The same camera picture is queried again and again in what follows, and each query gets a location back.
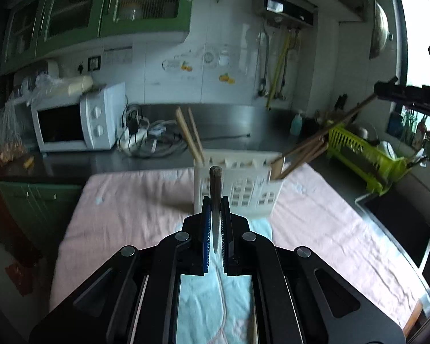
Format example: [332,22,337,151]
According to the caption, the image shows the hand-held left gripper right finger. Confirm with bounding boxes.
[220,197,405,344]

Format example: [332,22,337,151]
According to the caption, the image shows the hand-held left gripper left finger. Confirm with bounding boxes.
[29,197,213,344]

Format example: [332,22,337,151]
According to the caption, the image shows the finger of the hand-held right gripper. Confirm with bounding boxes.
[374,83,430,117]

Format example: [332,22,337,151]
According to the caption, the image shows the wooden chopstick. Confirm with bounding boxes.
[270,156,285,180]
[175,107,202,163]
[281,77,398,160]
[284,134,332,173]
[208,166,223,255]
[187,107,206,163]

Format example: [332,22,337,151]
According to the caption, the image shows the white plastic utensil holder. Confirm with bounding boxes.
[193,149,285,219]

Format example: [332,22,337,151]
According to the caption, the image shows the hanging steel pot lid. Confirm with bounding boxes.
[368,0,393,60]

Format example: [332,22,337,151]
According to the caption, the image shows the green dish rack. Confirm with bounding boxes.
[324,122,409,196]

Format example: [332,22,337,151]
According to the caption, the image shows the pink blanket with blue pattern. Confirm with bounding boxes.
[49,167,430,344]

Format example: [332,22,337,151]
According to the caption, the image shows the blue soap bottle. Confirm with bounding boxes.
[290,109,304,137]

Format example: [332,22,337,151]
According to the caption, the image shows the kitchen sink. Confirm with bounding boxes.
[355,186,430,287]

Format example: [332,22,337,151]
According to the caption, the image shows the white microwave oven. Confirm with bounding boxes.
[30,82,127,153]

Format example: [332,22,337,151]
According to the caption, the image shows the green base cabinet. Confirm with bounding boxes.
[0,181,83,259]

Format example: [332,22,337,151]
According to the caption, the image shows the beige roll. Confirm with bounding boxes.
[55,75,94,95]

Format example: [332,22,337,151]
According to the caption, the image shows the plastic bag of snacks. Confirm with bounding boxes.
[0,98,33,167]

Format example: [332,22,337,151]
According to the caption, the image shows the clear plastic bag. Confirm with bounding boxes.
[12,72,94,106]

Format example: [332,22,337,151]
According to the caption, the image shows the white power strip with cables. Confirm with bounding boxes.
[120,104,189,158]

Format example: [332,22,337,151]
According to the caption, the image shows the yellow hose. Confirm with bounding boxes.
[265,30,294,110]

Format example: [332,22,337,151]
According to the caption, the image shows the grey metal hose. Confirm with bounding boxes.
[257,30,271,97]

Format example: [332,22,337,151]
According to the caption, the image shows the steel wall water heater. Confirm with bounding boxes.
[250,0,318,27]

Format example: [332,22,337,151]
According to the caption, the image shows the green wall cabinets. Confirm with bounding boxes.
[0,0,198,76]

